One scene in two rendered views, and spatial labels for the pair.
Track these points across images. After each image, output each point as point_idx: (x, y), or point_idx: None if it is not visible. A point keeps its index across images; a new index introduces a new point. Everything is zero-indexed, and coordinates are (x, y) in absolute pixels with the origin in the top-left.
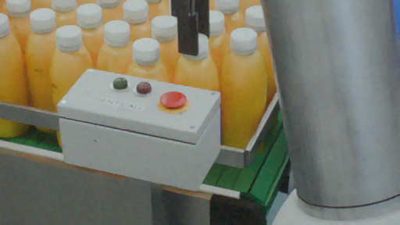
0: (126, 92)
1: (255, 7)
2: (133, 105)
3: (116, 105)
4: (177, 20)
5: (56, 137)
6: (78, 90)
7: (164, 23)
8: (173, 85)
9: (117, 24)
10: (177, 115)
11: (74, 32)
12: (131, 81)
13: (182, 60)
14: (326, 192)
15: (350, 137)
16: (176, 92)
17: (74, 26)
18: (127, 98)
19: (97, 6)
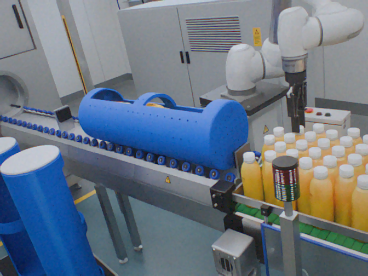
0: (325, 114)
1: (270, 138)
2: (322, 110)
3: (328, 110)
4: (304, 114)
5: None
6: (343, 114)
7: (310, 132)
8: (308, 116)
9: (331, 132)
10: None
11: (350, 129)
12: (323, 116)
13: (304, 133)
14: None
15: None
16: (307, 110)
17: (351, 131)
18: (325, 113)
19: (342, 139)
